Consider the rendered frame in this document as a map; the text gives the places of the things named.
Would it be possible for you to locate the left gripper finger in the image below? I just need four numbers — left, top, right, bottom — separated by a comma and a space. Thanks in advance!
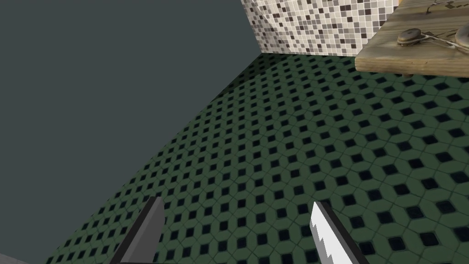
109, 196, 166, 264

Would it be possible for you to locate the wooden cabinet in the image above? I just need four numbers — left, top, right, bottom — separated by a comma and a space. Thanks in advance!
354, 0, 469, 78

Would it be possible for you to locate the round metal knob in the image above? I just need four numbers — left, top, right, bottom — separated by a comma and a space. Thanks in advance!
454, 24, 469, 50
397, 28, 423, 47

